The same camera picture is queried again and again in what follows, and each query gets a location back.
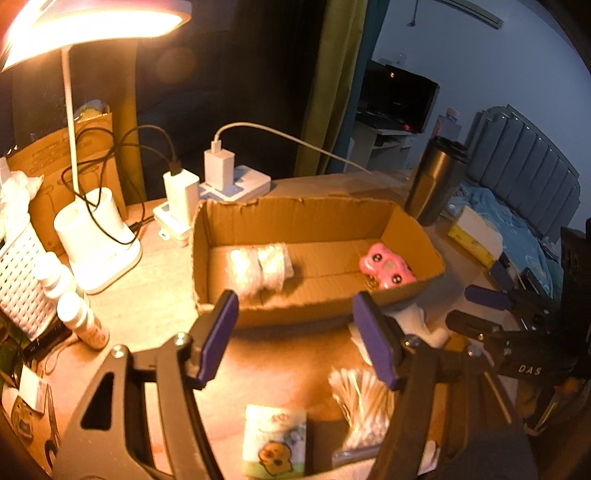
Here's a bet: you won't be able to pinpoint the yellow tissue box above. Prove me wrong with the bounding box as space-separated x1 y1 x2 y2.
446 205 504 269

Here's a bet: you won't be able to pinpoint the crumpled white paper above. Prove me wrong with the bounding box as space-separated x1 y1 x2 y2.
0 170 45 241

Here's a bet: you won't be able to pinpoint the pink soft toy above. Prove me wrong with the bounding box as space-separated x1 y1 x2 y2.
359 243 417 291

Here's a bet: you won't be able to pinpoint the white charging cable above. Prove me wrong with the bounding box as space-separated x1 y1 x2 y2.
211 122 376 177

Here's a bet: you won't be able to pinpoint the white desk lamp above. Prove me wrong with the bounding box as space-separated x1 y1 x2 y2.
0 0 192 295

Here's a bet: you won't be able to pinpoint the cardboard box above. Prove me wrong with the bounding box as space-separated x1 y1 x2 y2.
191 196 446 328

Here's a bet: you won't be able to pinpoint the small white charger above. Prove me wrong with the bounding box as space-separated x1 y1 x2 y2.
163 169 201 228

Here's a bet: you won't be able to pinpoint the bag of cotton swabs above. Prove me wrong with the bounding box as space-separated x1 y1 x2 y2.
328 368 398 462

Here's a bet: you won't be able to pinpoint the white monitor stand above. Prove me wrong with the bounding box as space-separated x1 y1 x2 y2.
351 119 414 175

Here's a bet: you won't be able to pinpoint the blue blanket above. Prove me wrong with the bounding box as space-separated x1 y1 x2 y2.
455 182 562 297

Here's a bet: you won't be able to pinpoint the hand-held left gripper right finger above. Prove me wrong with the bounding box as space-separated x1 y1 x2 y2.
352 292 539 480

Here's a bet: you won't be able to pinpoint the white power strip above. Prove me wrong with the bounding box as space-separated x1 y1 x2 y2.
198 165 271 202

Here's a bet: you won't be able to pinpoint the brown cardboard carton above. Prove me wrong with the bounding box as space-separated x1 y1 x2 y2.
6 104 129 258

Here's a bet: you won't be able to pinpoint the white bottle with pink label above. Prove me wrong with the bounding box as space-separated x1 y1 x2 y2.
56 292 112 352

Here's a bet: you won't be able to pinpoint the small white bottle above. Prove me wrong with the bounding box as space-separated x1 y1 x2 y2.
34 252 77 302

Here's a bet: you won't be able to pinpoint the large white charger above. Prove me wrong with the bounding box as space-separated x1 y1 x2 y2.
204 137 236 191

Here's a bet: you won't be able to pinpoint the black cable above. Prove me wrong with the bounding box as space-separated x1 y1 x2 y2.
61 124 180 234

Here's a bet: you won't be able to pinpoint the white woven basket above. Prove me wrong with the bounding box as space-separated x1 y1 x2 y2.
0 222 52 341

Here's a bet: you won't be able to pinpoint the black monitor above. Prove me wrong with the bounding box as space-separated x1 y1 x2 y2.
357 59 441 136

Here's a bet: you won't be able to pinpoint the white cloth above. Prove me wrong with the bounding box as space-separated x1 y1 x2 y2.
348 305 451 366

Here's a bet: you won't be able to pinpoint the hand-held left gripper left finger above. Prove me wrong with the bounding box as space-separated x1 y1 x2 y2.
53 290 241 480

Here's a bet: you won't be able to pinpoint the steel tumbler with black lid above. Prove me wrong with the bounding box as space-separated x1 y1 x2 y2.
405 137 470 227

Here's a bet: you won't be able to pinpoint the wrapped white cotton pads pack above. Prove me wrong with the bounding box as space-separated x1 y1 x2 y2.
228 247 265 297
257 243 294 292

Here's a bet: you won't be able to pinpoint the flat black device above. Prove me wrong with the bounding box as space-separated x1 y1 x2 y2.
22 318 71 361

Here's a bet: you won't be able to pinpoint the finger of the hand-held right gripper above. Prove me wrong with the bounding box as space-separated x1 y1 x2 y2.
445 310 509 357
465 285 557 324

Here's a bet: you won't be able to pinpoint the cartoon print tissue pack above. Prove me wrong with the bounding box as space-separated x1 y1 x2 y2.
242 405 308 479

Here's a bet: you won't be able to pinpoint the small printed packets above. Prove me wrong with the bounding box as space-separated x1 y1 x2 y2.
0 368 62 464

